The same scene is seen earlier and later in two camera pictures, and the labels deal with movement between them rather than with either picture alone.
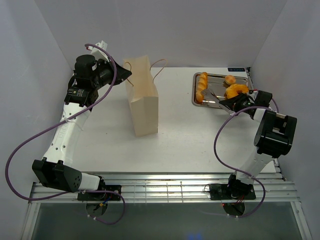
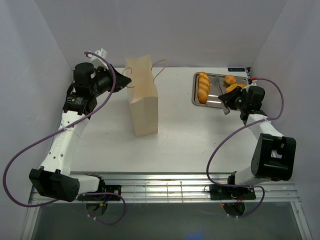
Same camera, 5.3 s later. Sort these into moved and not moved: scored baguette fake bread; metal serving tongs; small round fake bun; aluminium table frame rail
Moved: metal serving tongs
Not moved: small round fake bun; scored baguette fake bread; aluminium table frame rail
